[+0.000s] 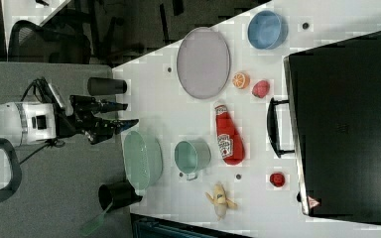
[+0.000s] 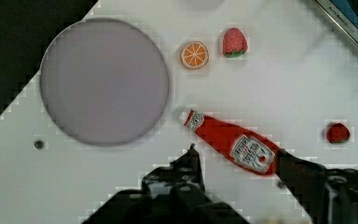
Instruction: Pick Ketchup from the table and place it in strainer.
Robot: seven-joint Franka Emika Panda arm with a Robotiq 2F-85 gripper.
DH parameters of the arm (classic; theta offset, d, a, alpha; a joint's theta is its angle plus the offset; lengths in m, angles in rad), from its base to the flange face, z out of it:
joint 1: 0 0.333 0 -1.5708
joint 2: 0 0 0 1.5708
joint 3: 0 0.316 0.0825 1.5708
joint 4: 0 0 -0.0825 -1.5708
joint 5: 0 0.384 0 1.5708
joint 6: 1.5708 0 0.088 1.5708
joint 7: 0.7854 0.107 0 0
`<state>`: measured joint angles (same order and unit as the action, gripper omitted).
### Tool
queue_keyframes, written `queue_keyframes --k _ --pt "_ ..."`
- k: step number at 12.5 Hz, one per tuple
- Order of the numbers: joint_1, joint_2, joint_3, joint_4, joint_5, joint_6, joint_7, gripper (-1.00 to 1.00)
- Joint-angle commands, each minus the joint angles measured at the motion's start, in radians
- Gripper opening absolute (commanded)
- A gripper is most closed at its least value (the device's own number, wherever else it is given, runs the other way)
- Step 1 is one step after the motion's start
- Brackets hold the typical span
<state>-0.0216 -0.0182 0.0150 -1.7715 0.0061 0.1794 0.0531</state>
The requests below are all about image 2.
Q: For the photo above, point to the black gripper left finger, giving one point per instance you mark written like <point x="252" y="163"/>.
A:
<point x="174" y="194"/>

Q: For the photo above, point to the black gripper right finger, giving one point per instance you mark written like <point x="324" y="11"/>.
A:
<point x="329" y="196"/>

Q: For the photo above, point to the red ketchup bottle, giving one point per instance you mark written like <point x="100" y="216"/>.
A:
<point x="249" y="150"/>

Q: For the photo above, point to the small red fruit toy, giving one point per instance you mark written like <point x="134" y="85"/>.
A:
<point x="338" y="133"/>

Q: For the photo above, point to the grey round plate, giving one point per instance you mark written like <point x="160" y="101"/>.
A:
<point x="104" y="82"/>

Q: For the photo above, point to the orange slice toy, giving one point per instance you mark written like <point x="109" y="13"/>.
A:
<point x="194" y="55"/>

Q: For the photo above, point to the red strawberry toy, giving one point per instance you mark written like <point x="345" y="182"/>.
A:
<point x="234" y="43"/>

